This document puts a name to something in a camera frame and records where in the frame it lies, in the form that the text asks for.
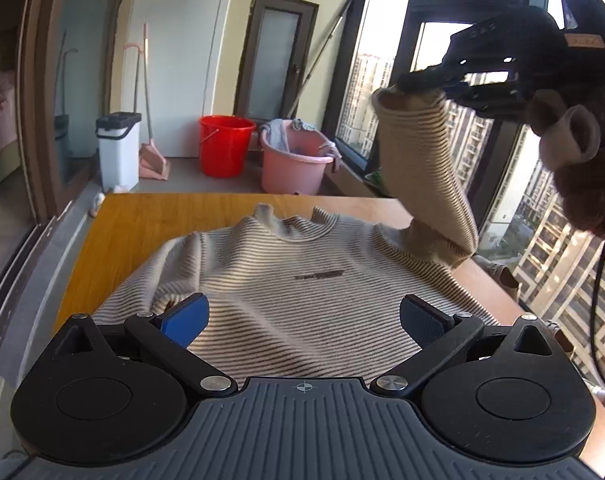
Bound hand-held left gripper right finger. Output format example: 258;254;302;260
369;294;558;398

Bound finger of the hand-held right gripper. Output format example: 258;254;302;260
397;62;470;93

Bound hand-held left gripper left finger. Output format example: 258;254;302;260
50;292;239;397

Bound striped knit sweater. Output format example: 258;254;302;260
90;85;500;378

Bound beige leather shoe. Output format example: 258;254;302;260
475;255;520;303
542;317;575;361

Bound metal mop pole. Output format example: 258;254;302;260
288;0;353;117

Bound pink rag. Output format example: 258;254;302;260
319;142;342;173

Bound apartment buildings outside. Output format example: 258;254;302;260
339;52;605;411

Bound pink dustpan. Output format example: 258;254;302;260
139;142;169;182

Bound brown frosted glass door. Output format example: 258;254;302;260
234;0;319;123

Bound grey cloth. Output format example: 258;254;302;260
260;119;289;153

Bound pink plastic basin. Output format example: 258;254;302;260
259;120;340;196

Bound red plastic bucket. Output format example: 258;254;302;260
199;115;257;179

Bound white mop bucket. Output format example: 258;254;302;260
95;111;143;194

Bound brown framed sliding glass door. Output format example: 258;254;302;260
20;0;133;221

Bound pink broom handle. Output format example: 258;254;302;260
124;22;156;146

